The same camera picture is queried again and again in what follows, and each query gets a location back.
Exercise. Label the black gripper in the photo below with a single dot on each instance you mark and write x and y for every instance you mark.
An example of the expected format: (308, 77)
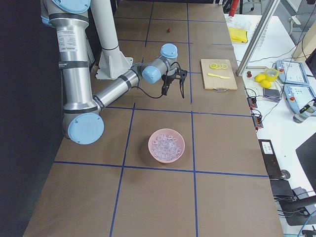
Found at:
(168, 80)

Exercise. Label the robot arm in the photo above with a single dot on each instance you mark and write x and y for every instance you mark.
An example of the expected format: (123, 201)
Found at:
(70, 18)

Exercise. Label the pile of clear ice cubes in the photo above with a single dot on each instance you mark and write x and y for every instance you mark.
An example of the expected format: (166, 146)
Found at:
(165, 148)

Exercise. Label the wooden knife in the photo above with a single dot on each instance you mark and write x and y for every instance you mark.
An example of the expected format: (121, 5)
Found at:
(218, 76)

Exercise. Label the wooden cutting board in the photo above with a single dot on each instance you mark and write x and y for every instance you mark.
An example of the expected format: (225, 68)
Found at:
(214, 83)

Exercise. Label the pink bowl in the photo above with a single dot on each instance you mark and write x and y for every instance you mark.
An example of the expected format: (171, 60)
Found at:
(167, 131)

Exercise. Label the yellow cloth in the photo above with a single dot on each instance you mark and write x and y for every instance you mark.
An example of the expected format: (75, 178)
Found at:
(238, 35)

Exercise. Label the yellow lemon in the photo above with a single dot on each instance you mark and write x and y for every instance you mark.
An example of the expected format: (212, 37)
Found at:
(260, 77)
(265, 84)

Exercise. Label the yellow tape roll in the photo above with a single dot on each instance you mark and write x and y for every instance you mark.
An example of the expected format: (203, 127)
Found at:
(271, 74)

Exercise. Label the black notebook stack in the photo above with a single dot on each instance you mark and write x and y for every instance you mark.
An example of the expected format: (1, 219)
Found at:
(272, 94)

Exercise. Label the teach pendant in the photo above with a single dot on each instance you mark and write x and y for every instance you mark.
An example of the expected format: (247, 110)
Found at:
(298, 96)
(292, 72)

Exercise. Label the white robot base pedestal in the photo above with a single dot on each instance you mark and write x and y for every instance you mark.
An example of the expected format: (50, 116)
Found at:
(112, 62)

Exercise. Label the aluminium frame post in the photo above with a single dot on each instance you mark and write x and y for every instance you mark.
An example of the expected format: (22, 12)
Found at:
(263, 23)

